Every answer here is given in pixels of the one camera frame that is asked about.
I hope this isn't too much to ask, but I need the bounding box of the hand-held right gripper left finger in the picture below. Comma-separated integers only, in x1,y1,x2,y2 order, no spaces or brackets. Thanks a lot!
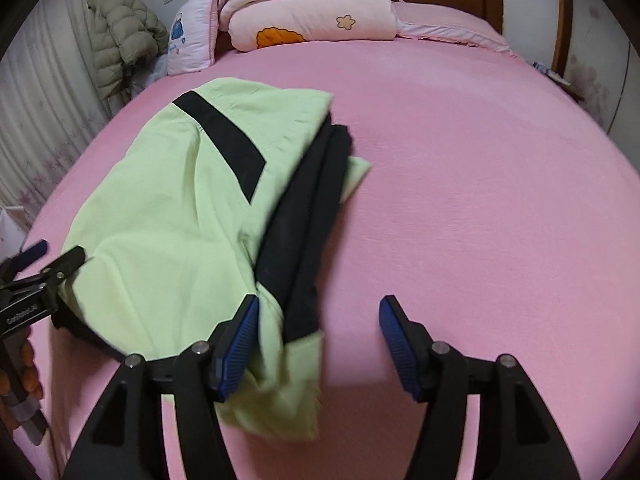
60,294,262,480

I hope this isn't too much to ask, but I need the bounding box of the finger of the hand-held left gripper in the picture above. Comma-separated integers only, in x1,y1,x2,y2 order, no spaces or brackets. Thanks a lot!
0,239,49,281
37,246,87,301

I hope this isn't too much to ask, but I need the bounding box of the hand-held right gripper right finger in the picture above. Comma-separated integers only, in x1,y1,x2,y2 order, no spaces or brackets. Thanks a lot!
378,295,583,480

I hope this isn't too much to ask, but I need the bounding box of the green and black hooded jacket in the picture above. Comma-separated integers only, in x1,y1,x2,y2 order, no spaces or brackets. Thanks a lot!
52,76,373,443

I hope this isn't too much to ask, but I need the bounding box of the person's left hand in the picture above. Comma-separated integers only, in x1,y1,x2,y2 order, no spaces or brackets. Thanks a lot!
17,337,46,401

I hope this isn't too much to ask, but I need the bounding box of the white plastic bag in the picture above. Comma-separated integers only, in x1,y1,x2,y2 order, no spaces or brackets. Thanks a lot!
0,205,31,261

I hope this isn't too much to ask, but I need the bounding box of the white curtain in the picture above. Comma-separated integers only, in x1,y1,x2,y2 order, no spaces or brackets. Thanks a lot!
0,0,113,233

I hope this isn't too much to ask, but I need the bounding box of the pink bed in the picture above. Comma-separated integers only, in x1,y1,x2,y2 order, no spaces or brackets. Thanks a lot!
20,0,640,480

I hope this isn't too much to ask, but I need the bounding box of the pale cloth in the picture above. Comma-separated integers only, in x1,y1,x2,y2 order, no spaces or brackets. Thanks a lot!
127,55,168,91

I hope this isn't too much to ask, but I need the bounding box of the beige puffer jacket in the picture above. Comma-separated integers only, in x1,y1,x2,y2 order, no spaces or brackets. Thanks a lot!
86,0,170,101

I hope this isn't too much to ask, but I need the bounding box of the white cushion with blue print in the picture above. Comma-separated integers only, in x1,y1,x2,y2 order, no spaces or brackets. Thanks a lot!
166,0,221,77

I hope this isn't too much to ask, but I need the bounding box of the wooden nightstand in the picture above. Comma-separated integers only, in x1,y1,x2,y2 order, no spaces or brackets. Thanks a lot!
530,60,586,103

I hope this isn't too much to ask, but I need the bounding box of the pink pillow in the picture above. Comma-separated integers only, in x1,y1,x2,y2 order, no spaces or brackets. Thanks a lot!
392,1,513,53

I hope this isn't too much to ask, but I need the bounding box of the wooden door frame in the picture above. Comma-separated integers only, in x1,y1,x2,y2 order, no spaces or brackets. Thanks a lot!
547,0,575,78

